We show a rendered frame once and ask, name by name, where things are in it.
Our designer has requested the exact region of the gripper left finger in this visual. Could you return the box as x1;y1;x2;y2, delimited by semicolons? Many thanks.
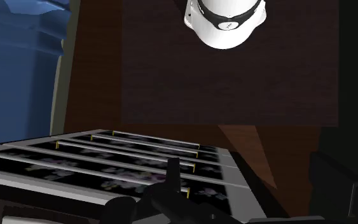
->
99;157;242;224

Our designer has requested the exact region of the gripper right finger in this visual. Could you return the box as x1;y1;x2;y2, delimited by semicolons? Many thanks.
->
308;151;358;224

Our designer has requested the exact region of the floral chest of drawers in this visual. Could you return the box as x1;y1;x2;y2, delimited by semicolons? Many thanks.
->
0;129;268;224

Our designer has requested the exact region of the dark brown robot stand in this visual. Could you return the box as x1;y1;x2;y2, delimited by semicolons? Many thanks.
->
121;0;340;127

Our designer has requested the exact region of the blue bed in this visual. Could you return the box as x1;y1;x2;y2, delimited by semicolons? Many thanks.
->
0;0;81;146

